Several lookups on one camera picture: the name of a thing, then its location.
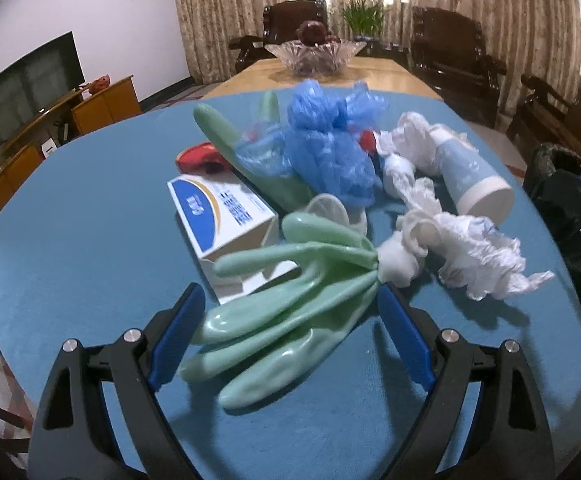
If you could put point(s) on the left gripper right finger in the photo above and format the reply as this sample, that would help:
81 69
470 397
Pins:
510 437

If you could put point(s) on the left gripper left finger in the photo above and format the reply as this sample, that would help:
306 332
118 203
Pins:
72 436

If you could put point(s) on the light blue paper cup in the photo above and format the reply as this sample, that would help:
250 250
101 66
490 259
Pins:
474 186

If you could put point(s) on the white tissue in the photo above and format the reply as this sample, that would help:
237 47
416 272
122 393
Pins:
410 148
476 255

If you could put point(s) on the green rubber glove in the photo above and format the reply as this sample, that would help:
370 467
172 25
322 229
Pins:
257 155
276 335

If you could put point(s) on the red mesh packaging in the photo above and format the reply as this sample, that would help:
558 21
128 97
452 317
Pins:
367 141

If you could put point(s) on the blue plastic bag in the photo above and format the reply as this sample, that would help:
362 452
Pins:
321 140

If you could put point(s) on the white blue medicine box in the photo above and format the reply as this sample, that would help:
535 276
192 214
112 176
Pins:
221 214

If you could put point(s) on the red snack bag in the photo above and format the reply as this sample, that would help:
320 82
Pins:
202 157

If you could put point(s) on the dark wooden sofa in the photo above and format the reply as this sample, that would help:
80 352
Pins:
545 117

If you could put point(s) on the blue table cloth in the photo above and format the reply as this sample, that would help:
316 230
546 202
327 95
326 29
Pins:
91 245

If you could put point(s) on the beige patterned curtains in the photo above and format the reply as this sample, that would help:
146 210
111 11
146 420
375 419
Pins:
534 37

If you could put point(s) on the right dark wooden armchair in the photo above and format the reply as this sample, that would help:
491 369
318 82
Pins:
449 54

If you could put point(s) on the dark wooden armchair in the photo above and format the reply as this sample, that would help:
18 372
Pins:
449 54
280 22

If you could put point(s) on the green potted plant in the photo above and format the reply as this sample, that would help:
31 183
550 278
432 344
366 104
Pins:
364 17

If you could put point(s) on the glass fruit bowl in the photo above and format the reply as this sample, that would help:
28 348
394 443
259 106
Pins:
311 61

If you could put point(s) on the white router box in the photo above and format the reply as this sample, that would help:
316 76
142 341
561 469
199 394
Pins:
48 147

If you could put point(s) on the dark red fruit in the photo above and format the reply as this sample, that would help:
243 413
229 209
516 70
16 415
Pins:
313 34

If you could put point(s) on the orange wooden tv cabinet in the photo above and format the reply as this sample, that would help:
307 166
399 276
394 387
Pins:
78 113

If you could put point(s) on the black flat television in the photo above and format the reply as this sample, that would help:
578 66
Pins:
35 82

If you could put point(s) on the left dark wooden armchair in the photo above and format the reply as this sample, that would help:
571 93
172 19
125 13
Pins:
280 22

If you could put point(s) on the red ornament on cabinet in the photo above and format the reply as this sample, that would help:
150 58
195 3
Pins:
99 84

